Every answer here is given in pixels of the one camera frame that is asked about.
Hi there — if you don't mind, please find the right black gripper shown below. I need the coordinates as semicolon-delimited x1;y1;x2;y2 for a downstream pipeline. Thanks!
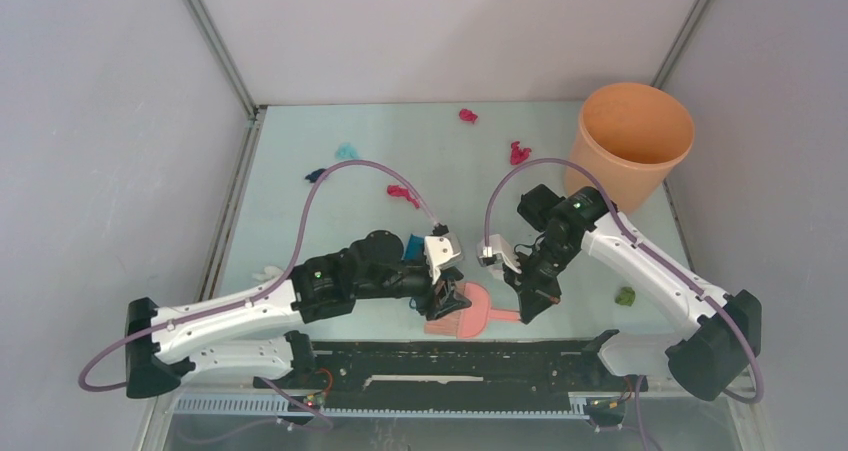
502;236;577;321

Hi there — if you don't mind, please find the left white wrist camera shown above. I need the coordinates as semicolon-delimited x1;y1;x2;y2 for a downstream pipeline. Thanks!
424;232;463;285

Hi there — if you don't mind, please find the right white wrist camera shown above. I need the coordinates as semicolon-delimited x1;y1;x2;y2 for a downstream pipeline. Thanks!
477;234;521;281

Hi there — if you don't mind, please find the aluminium frame post left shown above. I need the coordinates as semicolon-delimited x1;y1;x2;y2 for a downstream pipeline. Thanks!
183;0;259;120

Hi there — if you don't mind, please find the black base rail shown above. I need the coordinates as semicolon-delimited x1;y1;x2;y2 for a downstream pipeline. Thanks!
275;340;648;415

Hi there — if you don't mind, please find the cyan paper scrap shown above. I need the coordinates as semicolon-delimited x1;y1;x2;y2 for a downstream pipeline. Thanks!
335;142;360;161

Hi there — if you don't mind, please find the pink paper scrap far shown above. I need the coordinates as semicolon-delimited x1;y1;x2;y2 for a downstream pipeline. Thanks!
458;108;478;124

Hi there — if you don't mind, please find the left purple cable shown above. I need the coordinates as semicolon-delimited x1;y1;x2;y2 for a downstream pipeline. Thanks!
78;159;442;393

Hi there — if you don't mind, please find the green paper scrap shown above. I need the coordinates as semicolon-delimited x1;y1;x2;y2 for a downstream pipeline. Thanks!
614;286;636;307

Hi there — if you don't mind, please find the pink plastic brush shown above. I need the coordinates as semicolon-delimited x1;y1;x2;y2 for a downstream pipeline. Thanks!
423;282;521;339

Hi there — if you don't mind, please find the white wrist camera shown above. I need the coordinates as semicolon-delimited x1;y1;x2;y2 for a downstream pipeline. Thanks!
424;232;463;285
477;234;521;281

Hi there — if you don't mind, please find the pink paper scrap right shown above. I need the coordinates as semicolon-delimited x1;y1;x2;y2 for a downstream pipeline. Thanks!
509;141;532;166

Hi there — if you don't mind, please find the white paper scrap left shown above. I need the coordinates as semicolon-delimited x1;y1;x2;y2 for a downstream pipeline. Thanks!
252;265;284;283

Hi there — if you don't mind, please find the aluminium frame post right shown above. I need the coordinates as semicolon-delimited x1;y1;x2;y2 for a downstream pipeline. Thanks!
650;0;714;89

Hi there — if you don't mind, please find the dark blue paper scrap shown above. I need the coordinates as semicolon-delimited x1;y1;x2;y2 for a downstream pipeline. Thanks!
304;168;327;184

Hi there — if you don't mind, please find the orange plastic bucket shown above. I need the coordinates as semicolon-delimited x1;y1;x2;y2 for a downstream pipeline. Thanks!
568;82;695;214

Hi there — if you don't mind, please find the purple cable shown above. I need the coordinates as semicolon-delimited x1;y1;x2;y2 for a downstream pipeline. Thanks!
483;158;764;406
78;159;442;393

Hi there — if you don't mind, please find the pink paper scrap centre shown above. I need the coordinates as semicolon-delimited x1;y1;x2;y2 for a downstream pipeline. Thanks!
386;184;421;209

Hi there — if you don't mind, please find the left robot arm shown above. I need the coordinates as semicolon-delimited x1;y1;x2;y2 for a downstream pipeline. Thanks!
124;230;471;399

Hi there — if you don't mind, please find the pink paper scrap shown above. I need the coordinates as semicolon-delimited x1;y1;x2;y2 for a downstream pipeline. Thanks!
386;184;421;209
509;141;532;166
458;108;478;124

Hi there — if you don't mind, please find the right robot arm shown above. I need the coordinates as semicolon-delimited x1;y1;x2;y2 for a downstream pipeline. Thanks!
503;185;762;401

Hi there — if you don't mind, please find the blue plastic dustpan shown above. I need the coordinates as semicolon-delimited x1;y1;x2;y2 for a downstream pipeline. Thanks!
403;234;425;262

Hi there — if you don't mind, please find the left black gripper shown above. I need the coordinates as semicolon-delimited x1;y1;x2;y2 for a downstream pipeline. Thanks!
355;255;471;321

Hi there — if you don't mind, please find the aluminium frame post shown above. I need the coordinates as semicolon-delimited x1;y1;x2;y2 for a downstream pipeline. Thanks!
650;0;714;89
183;0;259;120

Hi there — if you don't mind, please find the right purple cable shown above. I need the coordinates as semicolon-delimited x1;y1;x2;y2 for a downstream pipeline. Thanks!
483;158;764;406

